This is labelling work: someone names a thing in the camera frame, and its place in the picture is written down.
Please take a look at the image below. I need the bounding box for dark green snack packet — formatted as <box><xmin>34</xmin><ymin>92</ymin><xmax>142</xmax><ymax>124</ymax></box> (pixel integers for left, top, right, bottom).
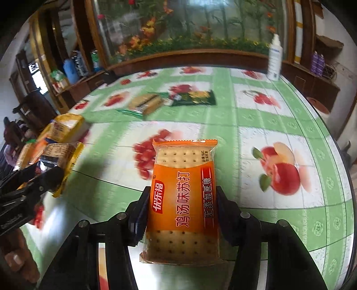
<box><xmin>170</xmin><ymin>89</ymin><xmax>217</xmax><ymax>107</ymax></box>

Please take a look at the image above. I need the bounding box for dark wooden chair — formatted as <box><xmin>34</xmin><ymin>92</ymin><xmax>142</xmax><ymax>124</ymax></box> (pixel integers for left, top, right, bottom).
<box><xmin>12</xmin><ymin>89</ymin><xmax>58</xmax><ymax>135</ymax></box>

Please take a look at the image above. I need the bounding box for clear plastic water bottle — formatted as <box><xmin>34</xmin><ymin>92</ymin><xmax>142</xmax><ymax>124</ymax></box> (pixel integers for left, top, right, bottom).
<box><xmin>71</xmin><ymin>52</ymin><xmax>90</xmax><ymax>78</ymax></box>

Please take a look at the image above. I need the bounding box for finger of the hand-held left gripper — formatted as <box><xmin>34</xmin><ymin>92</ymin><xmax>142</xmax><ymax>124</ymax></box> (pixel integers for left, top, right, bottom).
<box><xmin>26</xmin><ymin>166</ymin><xmax>67</xmax><ymax>196</ymax></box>

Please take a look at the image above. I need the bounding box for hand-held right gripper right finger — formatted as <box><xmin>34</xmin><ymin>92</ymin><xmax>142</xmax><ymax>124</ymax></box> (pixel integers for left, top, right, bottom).
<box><xmin>216</xmin><ymin>186</ymin><xmax>325</xmax><ymax>290</ymax></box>

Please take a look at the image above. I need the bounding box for green label bottle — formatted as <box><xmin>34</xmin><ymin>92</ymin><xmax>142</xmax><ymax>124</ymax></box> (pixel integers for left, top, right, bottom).
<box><xmin>90</xmin><ymin>50</ymin><xmax>102</xmax><ymax>73</ymax></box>

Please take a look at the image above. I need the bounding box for flower painted glass panel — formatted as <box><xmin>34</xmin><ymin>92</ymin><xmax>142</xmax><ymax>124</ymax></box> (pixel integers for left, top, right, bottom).
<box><xmin>95</xmin><ymin>0</ymin><xmax>291</xmax><ymax>64</ymax></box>

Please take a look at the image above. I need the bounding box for green fruit-print tablecloth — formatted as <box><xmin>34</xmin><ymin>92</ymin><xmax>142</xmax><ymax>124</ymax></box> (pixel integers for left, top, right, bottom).
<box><xmin>19</xmin><ymin>65</ymin><xmax>355</xmax><ymax>290</ymax></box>

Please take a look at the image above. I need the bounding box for green plastic bag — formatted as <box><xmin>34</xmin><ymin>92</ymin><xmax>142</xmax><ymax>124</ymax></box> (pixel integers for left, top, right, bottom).
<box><xmin>50</xmin><ymin>69</ymin><xmax>66</xmax><ymax>83</ymax></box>

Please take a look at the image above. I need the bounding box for blue thermos jug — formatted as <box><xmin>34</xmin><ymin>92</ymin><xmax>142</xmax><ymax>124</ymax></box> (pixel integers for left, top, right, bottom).
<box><xmin>63</xmin><ymin>59</ymin><xmax>79</xmax><ymax>85</ymax></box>

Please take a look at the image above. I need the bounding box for white spray bottle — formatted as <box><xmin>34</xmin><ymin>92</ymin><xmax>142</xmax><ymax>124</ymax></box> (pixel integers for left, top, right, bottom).
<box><xmin>267</xmin><ymin>33</ymin><xmax>283</xmax><ymax>82</ymax></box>

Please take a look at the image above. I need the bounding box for green-wrapped cracker packet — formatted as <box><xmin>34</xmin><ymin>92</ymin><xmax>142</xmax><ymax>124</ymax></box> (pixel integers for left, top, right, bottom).
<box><xmin>116</xmin><ymin>93</ymin><xmax>166</xmax><ymax>120</ymax></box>

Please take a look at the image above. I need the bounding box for person's left hand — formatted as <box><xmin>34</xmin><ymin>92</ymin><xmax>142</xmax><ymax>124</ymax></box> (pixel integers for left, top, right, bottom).
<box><xmin>0</xmin><ymin>236</ymin><xmax>40</xmax><ymax>284</ymax></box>

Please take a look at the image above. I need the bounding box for yellow-taped white foam box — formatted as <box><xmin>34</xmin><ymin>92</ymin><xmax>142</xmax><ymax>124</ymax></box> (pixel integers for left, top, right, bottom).
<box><xmin>15</xmin><ymin>113</ymin><xmax>91</xmax><ymax>198</ymax></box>

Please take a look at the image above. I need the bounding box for small yellowish box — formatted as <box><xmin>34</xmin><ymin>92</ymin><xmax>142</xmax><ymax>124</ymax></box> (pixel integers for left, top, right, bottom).
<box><xmin>54</xmin><ymin>78</ymin><xmax>71</xmax><ymax>91</ymax></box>

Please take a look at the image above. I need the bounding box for wooden cabinet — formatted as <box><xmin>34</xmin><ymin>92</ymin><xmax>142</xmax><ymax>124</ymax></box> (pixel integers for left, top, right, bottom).
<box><xmin>11</xmin><ymin>0</ymin><xmax>345</xmax><ymax>115</ymax></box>

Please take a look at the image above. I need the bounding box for reddish brown bowl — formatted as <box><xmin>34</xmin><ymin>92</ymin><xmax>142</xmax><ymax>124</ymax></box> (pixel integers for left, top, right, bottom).
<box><xmin>306</xmin><ymin>97</ymin><xmax>333</xmax><ymax>114</ymax></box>

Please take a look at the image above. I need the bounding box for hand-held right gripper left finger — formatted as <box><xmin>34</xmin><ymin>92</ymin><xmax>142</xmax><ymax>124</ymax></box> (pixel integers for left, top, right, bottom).
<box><xmin>39</xmin><ymin>186</ymin><xmax>151</xmax><ymax>290</ymax></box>

